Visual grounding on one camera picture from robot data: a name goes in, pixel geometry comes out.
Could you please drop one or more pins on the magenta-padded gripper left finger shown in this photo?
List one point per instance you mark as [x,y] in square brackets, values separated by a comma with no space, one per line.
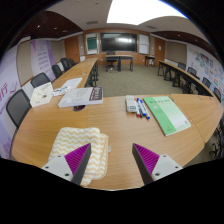
[63,166]

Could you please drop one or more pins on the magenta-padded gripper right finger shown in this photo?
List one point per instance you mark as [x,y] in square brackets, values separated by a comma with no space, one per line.
[160,166]

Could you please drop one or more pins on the cream zigzag patterned towel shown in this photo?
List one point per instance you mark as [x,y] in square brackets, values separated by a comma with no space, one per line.
[96,150]

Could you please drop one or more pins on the green softcover book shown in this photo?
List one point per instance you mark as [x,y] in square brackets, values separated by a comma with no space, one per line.
[166,115]

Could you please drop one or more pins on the dark round table grommet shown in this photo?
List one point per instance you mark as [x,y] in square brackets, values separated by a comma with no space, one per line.
[79,108]

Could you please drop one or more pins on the group of black office chairs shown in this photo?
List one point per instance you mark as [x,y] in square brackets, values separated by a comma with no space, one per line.
[220,133]

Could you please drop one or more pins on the white whiteboard eraser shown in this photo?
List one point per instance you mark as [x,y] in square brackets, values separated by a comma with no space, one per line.
[130,104]

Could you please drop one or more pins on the large white book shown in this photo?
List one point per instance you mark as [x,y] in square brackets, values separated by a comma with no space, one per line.
[80,97]

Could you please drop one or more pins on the open white cardboard box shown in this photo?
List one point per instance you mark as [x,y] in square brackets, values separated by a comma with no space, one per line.
[41,95]

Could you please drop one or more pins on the black mesh office chair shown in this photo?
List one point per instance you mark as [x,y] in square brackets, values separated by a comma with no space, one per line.
[18,106]
[40,80]

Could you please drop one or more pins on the small white blue packet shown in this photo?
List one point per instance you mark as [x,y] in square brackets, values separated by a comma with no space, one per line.
[61,91]

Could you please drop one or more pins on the white paper sheets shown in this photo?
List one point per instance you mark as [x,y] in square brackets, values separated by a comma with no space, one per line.
[72,83]

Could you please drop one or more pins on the long wooden table row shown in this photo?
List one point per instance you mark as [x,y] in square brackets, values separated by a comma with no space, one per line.
[183,75]

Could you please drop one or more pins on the group of black mesh chairs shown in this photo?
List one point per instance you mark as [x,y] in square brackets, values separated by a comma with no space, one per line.
[65,65]

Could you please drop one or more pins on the small dark side desk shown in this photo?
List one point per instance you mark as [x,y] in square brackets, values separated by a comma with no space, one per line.
[150,58]

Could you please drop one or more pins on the brown wooden door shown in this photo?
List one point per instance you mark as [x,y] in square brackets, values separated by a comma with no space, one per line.
[72,49]
[159,51]

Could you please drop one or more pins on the wooden lecturer desk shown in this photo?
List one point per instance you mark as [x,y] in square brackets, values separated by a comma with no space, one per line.
[120,57]

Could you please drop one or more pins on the black lecturer office chair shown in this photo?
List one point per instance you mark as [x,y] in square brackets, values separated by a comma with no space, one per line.
[111,60]

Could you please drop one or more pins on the bright ceiling light panel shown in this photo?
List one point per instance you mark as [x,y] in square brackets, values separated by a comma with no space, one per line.
[143,10]

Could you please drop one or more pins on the purple wall banner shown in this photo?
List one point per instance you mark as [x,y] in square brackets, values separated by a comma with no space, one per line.
[43,60]

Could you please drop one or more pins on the colourful wall posters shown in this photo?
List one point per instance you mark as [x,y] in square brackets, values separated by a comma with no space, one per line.
[208,66]

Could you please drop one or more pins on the white wall whiteboard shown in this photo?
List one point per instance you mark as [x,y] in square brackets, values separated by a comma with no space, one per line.
[144,44]

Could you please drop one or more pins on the green framed wall board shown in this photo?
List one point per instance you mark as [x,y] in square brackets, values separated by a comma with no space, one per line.
[92,43]

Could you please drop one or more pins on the large black wall screen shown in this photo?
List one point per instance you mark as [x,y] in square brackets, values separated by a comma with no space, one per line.
[118,42]

